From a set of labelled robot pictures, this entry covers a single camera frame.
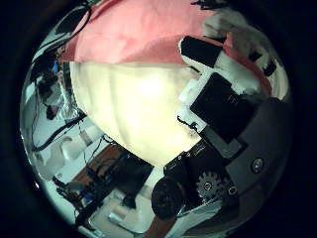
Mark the brown wooden board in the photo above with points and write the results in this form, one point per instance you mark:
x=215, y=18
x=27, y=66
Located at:
x=105, y=162

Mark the black equipment box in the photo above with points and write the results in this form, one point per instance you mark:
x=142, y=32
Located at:
x=133, y=180

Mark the pink cloth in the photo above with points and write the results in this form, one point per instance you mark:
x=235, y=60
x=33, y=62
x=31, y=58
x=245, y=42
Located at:
x=132, y=36

